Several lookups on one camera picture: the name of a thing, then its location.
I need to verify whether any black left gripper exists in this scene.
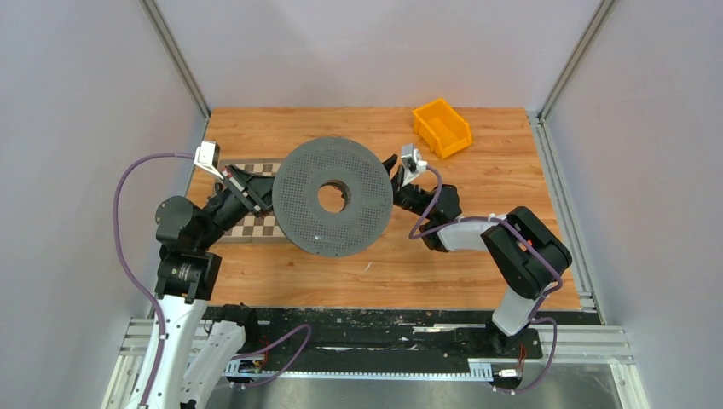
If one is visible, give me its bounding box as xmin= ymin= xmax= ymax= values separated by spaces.
xmin=195 ymin=162 xmax=300 ymax=250

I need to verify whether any grey perforated cable spool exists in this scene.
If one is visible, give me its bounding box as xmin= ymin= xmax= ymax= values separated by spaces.
xmin=272 ymin=136 xmax=392 ymax=258

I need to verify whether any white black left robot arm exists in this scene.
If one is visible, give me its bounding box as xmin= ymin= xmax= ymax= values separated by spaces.
xmin=127 ymin=165 xmax=274 ymax=408

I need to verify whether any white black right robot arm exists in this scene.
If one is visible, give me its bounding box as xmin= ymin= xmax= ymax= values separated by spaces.
xmin=383 ymin=155 xmax=573 ymax=356

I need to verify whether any wooden chessboard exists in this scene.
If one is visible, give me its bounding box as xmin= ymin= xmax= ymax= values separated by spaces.
xmin=218 ymin=158 xmax=290 ymax=245

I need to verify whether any yellow plastic bin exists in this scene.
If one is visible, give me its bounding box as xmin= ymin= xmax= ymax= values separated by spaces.
xmin=412 ymin=98 xmax=473 ymax=159

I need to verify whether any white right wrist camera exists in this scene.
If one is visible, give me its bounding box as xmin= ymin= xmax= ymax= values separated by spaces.
xmin=398 ymin=143 xmax=427 ymax=187

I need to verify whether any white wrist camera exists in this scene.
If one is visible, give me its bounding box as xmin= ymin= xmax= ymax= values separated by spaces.
xmin=194 ymin=141 xmax=223 ymax=179
xmin=398 ymin=143 xmax=427 ymax=187

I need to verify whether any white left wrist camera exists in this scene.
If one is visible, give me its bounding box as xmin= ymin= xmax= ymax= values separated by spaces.
xmin=194 ymin=141 xmax=223 ymax=179

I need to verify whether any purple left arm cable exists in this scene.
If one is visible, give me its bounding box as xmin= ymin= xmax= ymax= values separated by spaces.
xmin=113 ymin=153 xmax=199 ymax=409

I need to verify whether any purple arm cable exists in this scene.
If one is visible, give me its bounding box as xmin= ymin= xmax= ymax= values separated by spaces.
xmin=408 ymin=164 xmax=564 ymax=329
xmin=113 ymin=153 xmax=199 ymax=409

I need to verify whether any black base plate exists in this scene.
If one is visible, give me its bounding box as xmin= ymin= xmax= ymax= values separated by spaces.
xmin=240 ymin=308 xmax=543 ymax=373

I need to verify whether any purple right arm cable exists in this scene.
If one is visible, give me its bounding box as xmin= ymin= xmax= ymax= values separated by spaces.
xmin=408 ymin=164 xmax=564 ymax=329

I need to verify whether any slotted grey cable duct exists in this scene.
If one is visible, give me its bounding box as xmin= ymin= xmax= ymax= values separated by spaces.
xmin=214 ymin=358 xmax=494 ymax=380

